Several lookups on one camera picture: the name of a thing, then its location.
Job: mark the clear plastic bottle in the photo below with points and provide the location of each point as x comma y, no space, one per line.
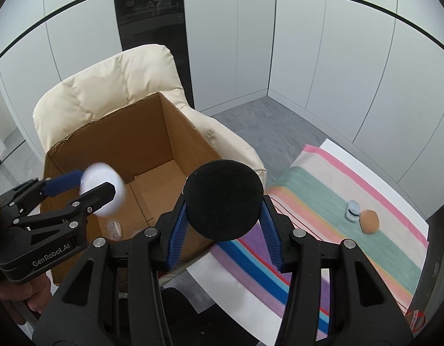
114,229

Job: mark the person's left hand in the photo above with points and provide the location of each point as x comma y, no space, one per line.
36,293

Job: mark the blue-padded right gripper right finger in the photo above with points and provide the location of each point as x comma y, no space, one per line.
362,309

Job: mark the clear eyelash curler case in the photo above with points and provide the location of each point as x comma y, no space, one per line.
352,211

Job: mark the striped colourful cloth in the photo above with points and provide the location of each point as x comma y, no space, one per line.
313,193

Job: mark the tan makeup puff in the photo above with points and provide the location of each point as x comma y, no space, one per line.
369,221

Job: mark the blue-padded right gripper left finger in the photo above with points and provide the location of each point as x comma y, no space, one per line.
111,296

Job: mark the white round jar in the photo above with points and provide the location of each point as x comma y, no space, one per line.
101,180

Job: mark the brown cardboard box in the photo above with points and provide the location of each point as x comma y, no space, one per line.
153,147

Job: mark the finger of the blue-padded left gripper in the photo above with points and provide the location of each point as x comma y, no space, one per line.
86,204
63,183

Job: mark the cream padded armchair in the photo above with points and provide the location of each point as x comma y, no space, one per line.
120,81

